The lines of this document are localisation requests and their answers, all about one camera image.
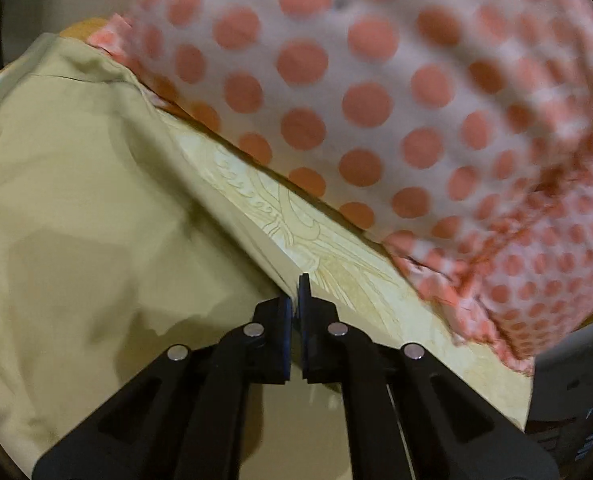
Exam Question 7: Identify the khaki beige pants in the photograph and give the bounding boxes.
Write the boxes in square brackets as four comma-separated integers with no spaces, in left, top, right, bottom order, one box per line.
[0,31,353,480]

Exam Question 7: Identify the yellow floral bed sheet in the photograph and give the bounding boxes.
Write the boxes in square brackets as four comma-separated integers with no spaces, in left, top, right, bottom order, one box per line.
[160,113,532,427]

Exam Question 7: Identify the left polka dot pillow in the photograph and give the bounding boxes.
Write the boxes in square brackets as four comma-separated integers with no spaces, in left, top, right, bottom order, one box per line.
[89,0,593,373]

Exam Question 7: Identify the wooden bed frame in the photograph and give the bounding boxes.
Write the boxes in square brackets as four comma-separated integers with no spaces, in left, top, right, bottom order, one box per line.
[59,18,108,41]

